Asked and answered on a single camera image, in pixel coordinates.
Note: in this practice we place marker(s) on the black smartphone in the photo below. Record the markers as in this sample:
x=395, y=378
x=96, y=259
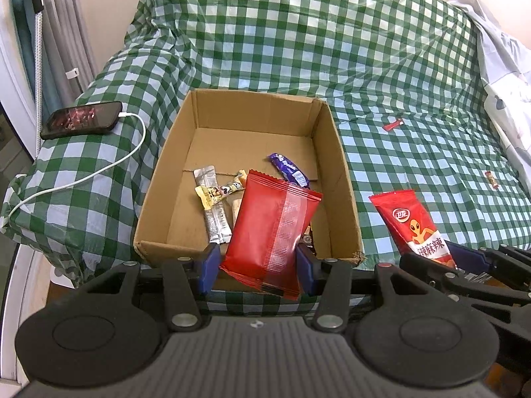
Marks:
x=81, y=119

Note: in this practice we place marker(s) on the small orange snack packet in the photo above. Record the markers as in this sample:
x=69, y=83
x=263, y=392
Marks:
x=492, y=179

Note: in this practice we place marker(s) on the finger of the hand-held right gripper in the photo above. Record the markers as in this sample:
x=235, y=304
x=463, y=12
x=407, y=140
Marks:
x=419, y=267
x=468, y=255

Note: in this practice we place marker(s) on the dark patterned snack packet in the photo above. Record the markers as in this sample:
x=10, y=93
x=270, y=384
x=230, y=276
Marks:
x=309, y=239

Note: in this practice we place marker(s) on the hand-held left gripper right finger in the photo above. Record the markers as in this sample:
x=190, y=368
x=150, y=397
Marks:
x=305, y=267

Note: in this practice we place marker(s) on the yellow cartoon snack packet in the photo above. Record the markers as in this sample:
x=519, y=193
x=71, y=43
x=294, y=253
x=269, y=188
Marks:
x=211, y=195

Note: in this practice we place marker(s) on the grey curtain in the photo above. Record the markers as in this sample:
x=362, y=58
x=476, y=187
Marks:
x=62, y=29

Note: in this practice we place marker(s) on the red snack packet with figure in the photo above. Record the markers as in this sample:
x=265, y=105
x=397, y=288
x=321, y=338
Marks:
x=408, y=224

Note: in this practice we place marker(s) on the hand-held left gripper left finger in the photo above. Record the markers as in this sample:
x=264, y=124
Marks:
x=209, y=267

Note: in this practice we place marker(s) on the purple snack packet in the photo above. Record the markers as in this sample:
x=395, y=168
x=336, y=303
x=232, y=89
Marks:
x=286, y=168

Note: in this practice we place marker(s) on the green checked cloth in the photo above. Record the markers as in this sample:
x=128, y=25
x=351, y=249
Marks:
x=290, y=29

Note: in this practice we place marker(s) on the plain red snack packet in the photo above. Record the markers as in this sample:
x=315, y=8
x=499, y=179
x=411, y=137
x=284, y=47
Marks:
x=269, y=228

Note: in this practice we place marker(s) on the white printed cloth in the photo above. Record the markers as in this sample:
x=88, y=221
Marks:
x=506, y=83

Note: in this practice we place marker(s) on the thin red stick packet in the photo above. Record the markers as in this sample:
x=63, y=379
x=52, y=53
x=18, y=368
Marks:
x=394, y=125

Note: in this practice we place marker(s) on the silver foil stick packet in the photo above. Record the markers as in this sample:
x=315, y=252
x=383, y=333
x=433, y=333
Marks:
x=215, y=219

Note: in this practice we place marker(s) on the cardboard box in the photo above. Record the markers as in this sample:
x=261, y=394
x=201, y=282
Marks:
x=249, y=149

